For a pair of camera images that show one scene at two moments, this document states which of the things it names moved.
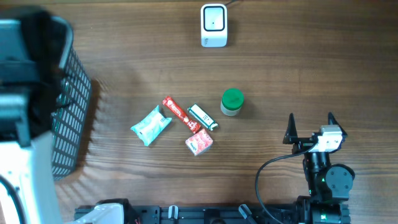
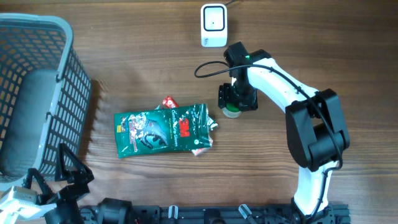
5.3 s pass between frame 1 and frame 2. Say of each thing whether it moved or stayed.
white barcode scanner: stayed
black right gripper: moved
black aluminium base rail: stayed
